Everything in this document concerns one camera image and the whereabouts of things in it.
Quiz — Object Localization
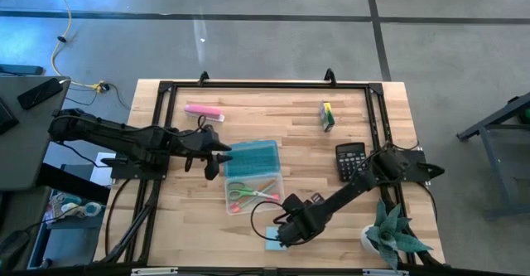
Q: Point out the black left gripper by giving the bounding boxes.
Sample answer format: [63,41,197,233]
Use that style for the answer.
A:
[181,124,234,182]

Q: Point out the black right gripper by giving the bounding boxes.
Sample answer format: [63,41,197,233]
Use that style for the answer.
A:
[275,191,316,249]

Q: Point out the clear pencil case teal lid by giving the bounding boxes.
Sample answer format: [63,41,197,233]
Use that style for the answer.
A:
[224,139,286,216]

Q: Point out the blue sticky note pad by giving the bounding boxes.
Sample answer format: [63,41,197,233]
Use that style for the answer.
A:
[264,225,287,252]

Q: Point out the green handled scissors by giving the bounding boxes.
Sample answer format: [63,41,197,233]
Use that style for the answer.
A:
[228,182,279,201]

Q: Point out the pink and white stapler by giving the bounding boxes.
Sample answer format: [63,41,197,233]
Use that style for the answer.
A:
[184,104,226,123]

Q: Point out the white plant pot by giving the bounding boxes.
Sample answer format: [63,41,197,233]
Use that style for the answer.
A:
[359,225,380,255]

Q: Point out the black calculator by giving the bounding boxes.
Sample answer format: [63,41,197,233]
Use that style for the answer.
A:
[335,142,368,182]

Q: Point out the green artificial succulent plant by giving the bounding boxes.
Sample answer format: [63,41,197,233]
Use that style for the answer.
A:
[364,201,434,271]

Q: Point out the green yellow crayon box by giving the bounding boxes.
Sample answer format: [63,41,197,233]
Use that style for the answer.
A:
[319,101,336,133]

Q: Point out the white paper sheet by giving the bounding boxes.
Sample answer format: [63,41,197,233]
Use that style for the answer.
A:
[89,151,117,187]

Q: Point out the clear tape roll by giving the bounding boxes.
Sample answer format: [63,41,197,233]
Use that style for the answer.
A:
[84,201,103,218]

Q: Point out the black desk leg beam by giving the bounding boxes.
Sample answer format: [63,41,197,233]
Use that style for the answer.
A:
[36,162,111,205]

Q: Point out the grey side desk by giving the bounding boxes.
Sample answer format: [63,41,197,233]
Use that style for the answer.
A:
[0,75,71,192]

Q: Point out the blue storage bin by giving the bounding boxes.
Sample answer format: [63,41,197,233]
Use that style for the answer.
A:
[26,188,107,269]

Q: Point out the black phone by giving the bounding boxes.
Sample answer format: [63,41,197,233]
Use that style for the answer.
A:
[17,77,64,111]

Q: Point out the flat black device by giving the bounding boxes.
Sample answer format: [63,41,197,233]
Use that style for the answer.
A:
[0,63,46,77]

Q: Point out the dark grey metal table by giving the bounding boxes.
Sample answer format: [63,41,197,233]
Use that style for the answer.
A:
[456,91,530,221]

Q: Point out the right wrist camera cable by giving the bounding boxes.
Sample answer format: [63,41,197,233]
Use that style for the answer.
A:
[249,200,293,244]

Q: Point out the black aluminium table frame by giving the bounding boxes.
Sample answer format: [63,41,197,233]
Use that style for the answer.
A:
[97,80,446,269]

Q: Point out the silver metal bracket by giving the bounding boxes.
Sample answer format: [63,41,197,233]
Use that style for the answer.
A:
[363,269,409,276]
[131,267,179,276]

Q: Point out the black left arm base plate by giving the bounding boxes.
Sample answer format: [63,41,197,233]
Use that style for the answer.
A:
[101,156,166,182]

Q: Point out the black cable bundle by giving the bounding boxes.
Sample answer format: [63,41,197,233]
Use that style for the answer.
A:
[103,178,162,264]

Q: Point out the thin black floor cable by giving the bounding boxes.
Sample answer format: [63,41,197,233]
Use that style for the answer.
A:
[65,83,132,111]

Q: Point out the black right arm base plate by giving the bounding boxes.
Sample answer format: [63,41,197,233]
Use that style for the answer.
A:
[403,148,446,182]

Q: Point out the yellow floor cable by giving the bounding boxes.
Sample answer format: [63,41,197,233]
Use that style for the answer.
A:
[46,0,109,94]

